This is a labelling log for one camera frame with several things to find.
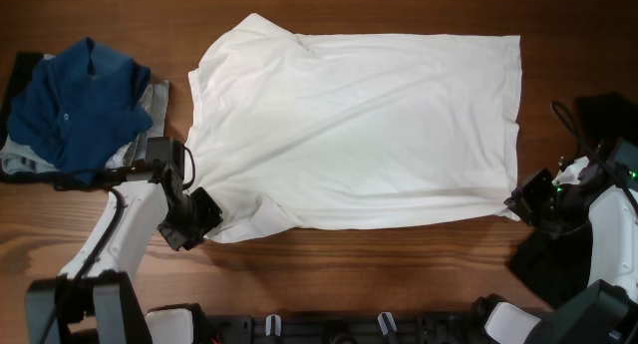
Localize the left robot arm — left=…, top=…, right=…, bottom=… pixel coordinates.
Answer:
left=24, top=137, right=221, bottom=343

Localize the left black cable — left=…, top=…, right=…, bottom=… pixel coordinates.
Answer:
left=37, top=169, right=126, bottom=344

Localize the right black cable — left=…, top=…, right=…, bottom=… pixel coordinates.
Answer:
left=549, top=100, right=638, bottom=215

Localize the black cable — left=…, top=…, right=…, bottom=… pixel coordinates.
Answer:
left=549, top=100, right=638, bottom=215
left=37, top=169, right=126, bottom=344

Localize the blue polo shirt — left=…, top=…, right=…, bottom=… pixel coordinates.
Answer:
left=7, top=37, right=153, bottom=184

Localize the black garment right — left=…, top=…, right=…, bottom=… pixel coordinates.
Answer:
left=508, top=93, right=637, bottom=308

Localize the white t-shirt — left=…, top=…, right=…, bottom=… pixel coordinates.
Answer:
left=186, top=14, right=522, bottom=243

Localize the light grey folded garment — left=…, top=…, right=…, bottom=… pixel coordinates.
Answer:
left=0, top=53, right=170, bottom=175

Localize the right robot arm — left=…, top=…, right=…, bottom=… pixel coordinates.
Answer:
left=477, top=139, right=637, bottom=343

